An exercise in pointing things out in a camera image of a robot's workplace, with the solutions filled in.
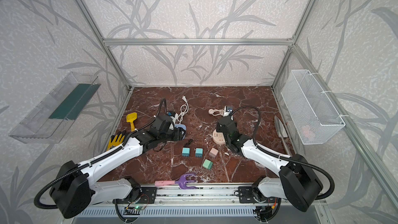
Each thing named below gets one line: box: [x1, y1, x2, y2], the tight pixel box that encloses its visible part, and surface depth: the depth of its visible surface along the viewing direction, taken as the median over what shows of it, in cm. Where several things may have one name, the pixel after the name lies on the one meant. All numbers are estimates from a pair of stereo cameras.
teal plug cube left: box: [181, 147, 191, 157], surface depth 88 cm
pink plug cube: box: [208, 147, 219, 159], surface depth 87 cm
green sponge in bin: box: [48, 82, 102, 121], surface depth 70 cm
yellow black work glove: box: [106, 130, 126, 151], surface depth 92 cm
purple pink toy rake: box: [154, 173, 197, 190], surface depth 79 cm
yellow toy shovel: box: [125, 112, 138, 132], surface depth 102 cm
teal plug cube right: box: [194, 147, 204, 158], surface depth 88 cm
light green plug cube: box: [202, 158, 213, 170], surface depth 83 cm
